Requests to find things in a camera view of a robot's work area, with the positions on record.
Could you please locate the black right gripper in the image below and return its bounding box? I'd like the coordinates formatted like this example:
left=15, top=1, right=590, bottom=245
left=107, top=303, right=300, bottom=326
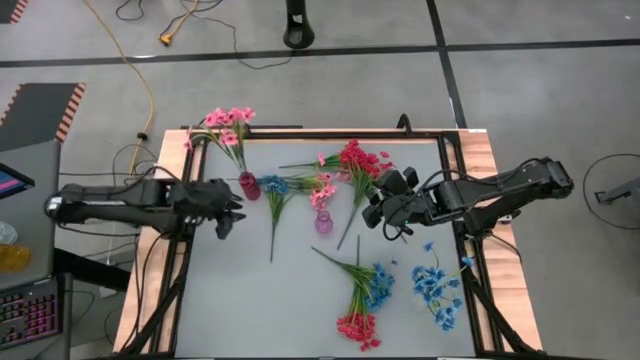
left=361, top=166, right=442, bottom=230

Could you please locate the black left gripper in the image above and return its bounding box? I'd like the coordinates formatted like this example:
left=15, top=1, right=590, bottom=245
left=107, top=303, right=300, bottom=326
left=172, top=178, right=248, bottom=241

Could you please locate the purple glass vase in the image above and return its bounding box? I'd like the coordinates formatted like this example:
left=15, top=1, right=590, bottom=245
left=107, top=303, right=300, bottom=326
left=314, top=209, right=335, bottom=236

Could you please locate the red ribbed glass vase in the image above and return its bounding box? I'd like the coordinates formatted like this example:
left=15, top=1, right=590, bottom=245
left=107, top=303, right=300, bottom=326
left=238, top=170, right=262, bottom=202

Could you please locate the grey desk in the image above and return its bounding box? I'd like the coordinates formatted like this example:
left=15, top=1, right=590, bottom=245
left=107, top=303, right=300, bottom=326
left=0, top=139, right=62, bottom=291

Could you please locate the computer monitor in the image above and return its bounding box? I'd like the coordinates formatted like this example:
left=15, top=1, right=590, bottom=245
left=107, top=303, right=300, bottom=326
left=0, top=162, right=36, bottom=201

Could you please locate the dark striped-edge floor mat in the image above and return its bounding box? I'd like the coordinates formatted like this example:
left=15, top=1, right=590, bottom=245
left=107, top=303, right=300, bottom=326
left=0, top=0, right=30, bottom=25
left=0, top=82, right=87, bottom=154

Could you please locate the backlit computer keyboard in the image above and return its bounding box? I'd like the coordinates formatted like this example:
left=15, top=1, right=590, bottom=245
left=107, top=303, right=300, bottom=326
left=0, top=277, right=64, bottom=351

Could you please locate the clear plastic cup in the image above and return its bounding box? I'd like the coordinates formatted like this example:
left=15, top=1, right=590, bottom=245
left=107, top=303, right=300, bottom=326
left=0, top=221, right=19, bottom=246

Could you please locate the grey floor stand base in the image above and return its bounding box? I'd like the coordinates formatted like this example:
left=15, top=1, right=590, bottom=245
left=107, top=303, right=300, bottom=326
left=594, top=175, right=640, bottom=205

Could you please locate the black aluminium table frame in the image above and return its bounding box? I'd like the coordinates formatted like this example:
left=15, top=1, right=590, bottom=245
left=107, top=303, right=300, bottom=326
left=117, top=127, right=539, bottom=360

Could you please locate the yellow hanging power cable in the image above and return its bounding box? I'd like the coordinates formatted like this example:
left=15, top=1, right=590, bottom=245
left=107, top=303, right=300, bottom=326
left=82, top=0, right=156, bottom=176

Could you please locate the yellow plug extension cable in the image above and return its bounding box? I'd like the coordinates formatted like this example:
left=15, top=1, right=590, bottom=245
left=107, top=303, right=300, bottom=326
left=158, top=0, right=200, bottom=47

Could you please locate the black looped floor cable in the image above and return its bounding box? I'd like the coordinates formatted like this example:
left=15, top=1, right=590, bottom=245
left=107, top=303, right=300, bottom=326
left=582, top=152, right=640, bottom=231

